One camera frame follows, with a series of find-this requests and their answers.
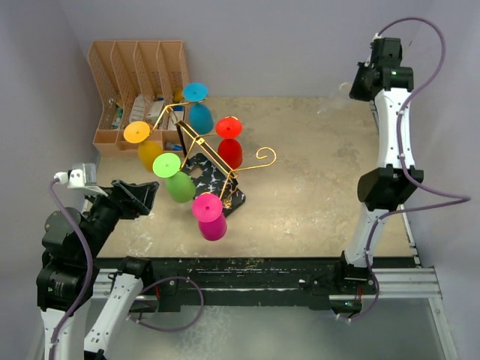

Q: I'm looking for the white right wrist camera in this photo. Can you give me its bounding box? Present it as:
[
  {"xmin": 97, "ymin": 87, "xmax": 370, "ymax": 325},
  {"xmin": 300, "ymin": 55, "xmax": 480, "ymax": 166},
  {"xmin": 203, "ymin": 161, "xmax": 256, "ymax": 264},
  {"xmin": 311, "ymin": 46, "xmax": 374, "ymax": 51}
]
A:
[{"xmin": 370, "ymin": 32, "xmax": 382, "ymax": 45}]

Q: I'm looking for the green plastic wine glass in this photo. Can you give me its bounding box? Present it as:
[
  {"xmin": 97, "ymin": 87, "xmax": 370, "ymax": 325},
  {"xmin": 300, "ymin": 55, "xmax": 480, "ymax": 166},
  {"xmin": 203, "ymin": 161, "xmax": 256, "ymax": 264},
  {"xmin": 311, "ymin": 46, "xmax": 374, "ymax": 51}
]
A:
[{"xmin": 152, "ymin": 153, "xmax": 196, "ymax": 203}]

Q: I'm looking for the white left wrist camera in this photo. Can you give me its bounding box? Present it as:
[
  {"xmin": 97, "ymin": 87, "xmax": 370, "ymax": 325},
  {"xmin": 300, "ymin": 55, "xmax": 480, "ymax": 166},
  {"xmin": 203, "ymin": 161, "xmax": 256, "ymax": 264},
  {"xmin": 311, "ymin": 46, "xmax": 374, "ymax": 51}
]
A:
[{"xmin": 53, "ymin": 163, "xmax": 107, "ymax": 197}]

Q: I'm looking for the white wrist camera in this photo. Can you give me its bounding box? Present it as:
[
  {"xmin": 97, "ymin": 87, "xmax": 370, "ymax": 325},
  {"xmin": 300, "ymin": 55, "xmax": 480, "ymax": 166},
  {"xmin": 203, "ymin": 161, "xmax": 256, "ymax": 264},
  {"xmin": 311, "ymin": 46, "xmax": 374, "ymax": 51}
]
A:
[
  {"xmin": 370, "ymin": 32, "xmax": 382, "ymax": 45},
  {"xmin": 53, "ymin": 163, "xmax": 107, "ymax": 197}
]

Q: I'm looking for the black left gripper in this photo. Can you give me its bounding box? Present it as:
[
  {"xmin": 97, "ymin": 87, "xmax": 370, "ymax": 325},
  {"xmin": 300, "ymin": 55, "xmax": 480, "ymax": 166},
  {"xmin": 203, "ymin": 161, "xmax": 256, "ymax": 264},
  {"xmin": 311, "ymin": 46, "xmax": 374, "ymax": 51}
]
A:
[{"xmin": 82, "ymin": 178, "xmax": 158, "ymax": 260}]

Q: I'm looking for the yellow plastic wine glass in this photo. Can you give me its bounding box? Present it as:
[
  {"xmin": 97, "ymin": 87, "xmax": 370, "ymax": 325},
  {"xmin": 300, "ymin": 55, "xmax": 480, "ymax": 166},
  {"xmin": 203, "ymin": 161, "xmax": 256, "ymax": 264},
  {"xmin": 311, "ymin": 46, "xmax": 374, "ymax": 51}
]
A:
[{"xmin": 124, "ymin": 121, "xmax": 164, "ymax": 173}]

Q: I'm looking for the clear glass wine glass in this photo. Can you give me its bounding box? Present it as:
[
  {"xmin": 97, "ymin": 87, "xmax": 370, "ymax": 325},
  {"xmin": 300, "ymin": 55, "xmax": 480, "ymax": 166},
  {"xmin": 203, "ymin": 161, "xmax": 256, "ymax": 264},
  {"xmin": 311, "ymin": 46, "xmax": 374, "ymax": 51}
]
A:
[{"xmin": 317, "ymin": 82, "xmax": 352, "ymax": 116}]

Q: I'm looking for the red plastic wine glass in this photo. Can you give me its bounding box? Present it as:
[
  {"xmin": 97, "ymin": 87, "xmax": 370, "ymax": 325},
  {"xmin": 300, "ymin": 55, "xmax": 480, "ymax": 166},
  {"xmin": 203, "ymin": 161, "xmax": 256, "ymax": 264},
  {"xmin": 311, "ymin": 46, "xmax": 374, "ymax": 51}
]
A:
[{"xmin": 215, "ymin": 116, "xmax": 243, "ymax": 169}]

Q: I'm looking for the pink plastic wine glass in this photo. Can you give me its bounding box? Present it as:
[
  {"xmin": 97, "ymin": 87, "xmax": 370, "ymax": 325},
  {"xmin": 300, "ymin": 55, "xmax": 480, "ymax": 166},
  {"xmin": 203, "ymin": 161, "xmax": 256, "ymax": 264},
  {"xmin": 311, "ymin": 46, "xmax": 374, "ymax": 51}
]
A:
[{"xmin": 192, "ymin": 193, "xmax": 227, "ymax": 242}]

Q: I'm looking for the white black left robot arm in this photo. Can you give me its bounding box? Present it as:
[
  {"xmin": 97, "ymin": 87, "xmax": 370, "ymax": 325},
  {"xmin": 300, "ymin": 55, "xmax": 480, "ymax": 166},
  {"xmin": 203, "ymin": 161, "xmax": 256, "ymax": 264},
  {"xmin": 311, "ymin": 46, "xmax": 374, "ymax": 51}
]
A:
[{"xmin": 36, "ymin": 180, "xmax": 159, "ymax": 359}]

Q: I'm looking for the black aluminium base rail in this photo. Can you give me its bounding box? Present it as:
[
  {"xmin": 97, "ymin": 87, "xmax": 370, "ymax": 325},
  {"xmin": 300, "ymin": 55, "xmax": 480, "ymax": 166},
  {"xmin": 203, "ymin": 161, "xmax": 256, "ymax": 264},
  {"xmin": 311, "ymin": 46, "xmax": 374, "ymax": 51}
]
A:
[{"xmin": 89, "ymin": 255, "xmax": 443, "ymax": 313}]

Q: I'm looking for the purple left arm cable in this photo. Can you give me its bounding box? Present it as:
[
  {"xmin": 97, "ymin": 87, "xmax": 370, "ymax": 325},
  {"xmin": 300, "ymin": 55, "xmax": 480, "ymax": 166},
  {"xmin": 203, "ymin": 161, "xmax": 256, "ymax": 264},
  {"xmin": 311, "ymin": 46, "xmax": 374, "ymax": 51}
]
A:
[{"xmin": 43, "ymin": 178, "xmax": 95, "ymax": 360}]

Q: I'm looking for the black marbled rack base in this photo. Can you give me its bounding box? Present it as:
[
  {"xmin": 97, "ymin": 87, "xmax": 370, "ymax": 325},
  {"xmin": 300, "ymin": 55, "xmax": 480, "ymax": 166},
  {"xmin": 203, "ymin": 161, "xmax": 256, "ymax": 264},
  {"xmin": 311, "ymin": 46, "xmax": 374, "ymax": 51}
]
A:
[{"xmin": 182, "ymin": 153, "xmax": 246, "ymax": 218}]

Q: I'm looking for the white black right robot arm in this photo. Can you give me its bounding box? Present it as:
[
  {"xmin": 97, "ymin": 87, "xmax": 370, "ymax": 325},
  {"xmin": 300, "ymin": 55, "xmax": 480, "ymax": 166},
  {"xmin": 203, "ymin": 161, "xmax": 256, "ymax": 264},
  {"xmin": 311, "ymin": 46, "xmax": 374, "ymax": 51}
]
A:
[{"xmin": 333, "ymin": 36, "xmax": 424, "ymax": 293}]

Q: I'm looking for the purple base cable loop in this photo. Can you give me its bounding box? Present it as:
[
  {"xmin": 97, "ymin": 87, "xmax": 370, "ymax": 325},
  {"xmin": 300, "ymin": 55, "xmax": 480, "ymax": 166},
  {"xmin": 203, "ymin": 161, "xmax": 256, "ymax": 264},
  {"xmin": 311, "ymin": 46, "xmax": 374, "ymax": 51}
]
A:
[{"xmin": 125, "ymin": 276, "xmax": 206, "ymax": 332}]

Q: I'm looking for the blue plastic wine glass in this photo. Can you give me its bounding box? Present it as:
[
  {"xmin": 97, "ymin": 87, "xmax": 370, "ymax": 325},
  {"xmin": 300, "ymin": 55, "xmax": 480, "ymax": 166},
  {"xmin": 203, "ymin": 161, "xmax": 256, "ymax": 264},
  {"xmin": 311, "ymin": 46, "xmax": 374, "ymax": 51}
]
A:
[{"xmin": 182, "ymin": 82, "xmax": 214, "ymax": 135}]

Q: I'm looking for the tan plastic file organizer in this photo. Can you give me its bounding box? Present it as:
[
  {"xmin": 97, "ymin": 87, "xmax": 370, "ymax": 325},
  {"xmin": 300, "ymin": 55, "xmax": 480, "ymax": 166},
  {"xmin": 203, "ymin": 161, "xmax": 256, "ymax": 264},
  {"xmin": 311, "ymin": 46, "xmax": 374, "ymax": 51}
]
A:
[{"xmin": 88, "ymin": 40, "xmax": 190, "ymax": 158}]

